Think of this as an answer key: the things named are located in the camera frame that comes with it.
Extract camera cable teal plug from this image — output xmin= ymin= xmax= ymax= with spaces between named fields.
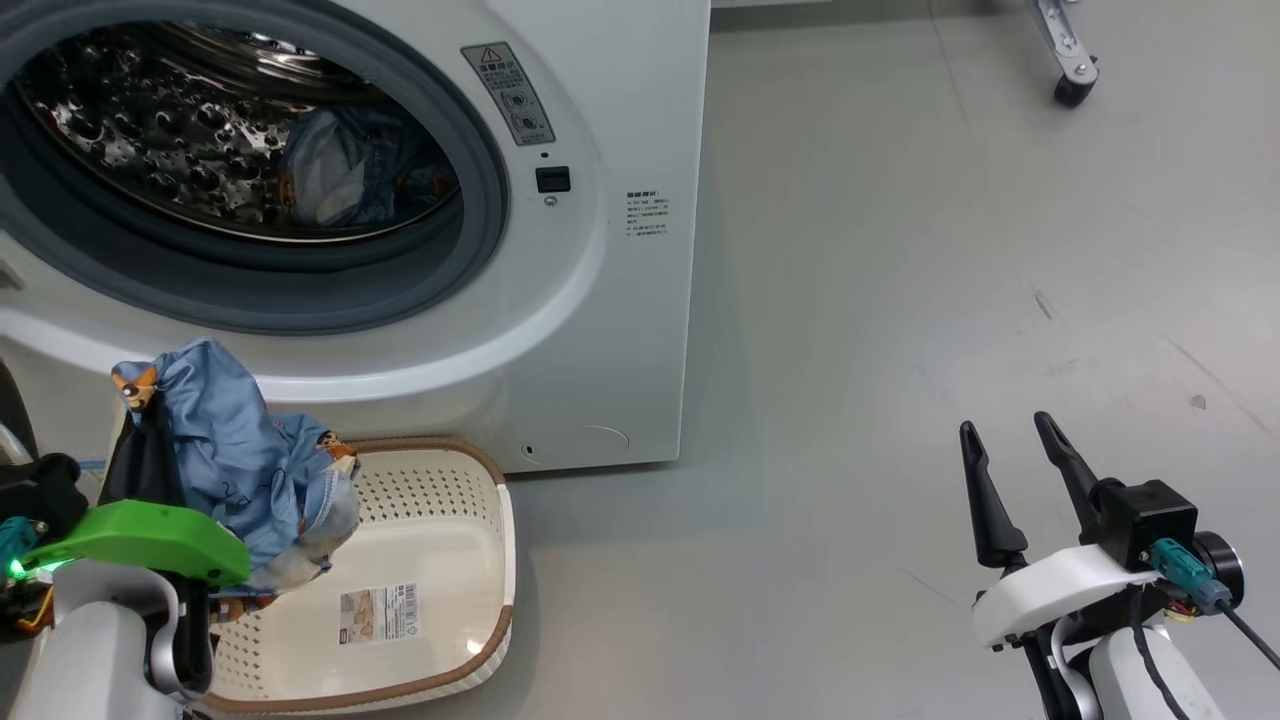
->
xmin=0 ymin=515 xmax=41 ymax=566
xmin=1148 ymin=538 xmax=1280 ymax=671

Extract small printed text label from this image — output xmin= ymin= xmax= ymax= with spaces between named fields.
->
xmin=626 ymin=190 xmax=671 ymax=247

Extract stainless steel washing machine drum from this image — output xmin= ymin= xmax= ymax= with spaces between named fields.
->
xmin=10 ymin=20 xmax=466 ymax=246

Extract cream perforated laundry basket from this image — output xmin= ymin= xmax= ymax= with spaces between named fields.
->
xmin=195 ymin=437 xmax=517 ymax=716

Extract metal table leg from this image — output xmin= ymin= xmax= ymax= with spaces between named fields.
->
xmin=1025 ymin=0 xmax=1101 ymax=86

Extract left camera cable teal plug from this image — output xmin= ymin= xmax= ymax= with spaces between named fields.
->
xmin=0 ymin=515 xmax=41 ymax=566

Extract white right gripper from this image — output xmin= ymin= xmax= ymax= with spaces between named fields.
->
xmin=958 ymin=410 xmax=1168 ymax=653

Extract paper basket label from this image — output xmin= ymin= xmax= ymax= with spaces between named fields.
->
xmin=338 ymin=583 xmax=421 ymax=646

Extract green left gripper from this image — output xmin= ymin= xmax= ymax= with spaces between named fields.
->
xmin=20 ymin=403 xmax=252 ymax=589

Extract right camera cable teal plug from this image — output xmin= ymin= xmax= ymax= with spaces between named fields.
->
xmin=1148 ymin=538 xmax=1280 ymax=671

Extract blue cartoon print garment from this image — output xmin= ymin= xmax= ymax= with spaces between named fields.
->
xmin=112 ymin=338 xmax=361 ymax=611
xmin=280 ymin=105 xmax=461 ymax=231

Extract grey warning sticker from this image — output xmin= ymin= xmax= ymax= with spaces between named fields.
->
xmin=462 ymin=42 xmax=557 ymax=147

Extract white washing machine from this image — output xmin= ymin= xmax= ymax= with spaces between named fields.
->
xmin=0 ymin=0 xmax=711 ymax=476

